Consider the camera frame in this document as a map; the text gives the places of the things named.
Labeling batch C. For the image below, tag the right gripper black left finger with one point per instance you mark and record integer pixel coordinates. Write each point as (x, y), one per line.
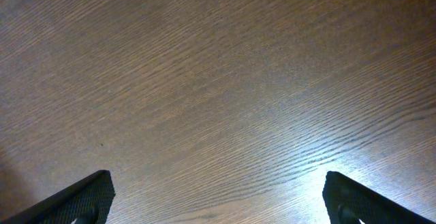
(87, 201)

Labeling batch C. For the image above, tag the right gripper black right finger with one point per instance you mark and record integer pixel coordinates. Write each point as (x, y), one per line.
(348, 201)

